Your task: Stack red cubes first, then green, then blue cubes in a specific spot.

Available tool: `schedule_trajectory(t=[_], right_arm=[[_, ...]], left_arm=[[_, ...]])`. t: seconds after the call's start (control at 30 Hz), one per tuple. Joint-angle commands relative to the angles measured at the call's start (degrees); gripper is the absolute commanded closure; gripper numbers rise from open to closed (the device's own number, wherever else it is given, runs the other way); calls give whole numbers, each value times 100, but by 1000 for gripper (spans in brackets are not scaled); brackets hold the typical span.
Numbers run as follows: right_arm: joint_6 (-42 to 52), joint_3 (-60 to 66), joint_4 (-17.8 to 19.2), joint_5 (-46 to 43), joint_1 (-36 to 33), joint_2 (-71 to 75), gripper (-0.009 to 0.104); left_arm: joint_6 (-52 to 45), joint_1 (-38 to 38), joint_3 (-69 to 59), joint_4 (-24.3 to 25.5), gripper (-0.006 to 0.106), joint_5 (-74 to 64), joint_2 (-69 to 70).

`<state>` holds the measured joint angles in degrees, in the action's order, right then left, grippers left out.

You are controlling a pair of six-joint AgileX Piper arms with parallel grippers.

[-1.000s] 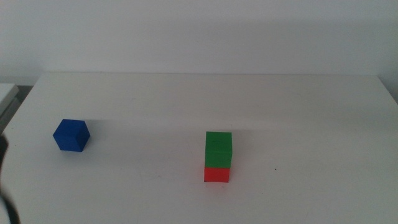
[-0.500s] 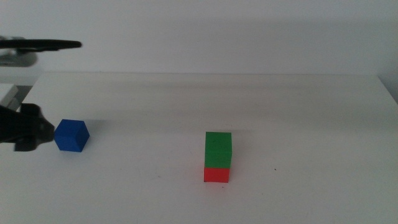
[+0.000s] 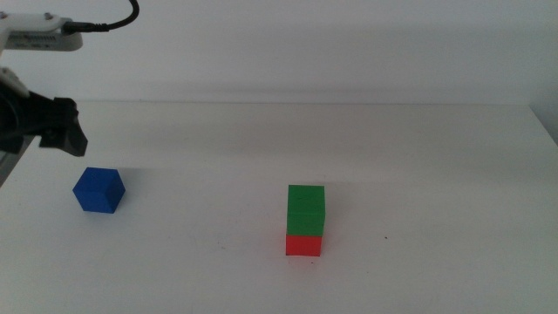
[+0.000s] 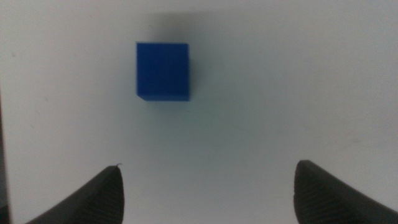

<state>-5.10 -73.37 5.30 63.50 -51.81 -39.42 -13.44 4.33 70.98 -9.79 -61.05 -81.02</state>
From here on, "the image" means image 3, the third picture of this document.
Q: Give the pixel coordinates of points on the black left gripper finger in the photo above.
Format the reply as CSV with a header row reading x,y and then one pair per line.
x,y
65,128

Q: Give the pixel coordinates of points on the blue cube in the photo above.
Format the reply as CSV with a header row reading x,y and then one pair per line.
x,y
98,194

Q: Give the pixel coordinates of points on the green cube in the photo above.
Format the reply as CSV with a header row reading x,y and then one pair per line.
x,y
306,211

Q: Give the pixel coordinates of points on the red cube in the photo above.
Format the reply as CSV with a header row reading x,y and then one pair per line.
x,y
304,245

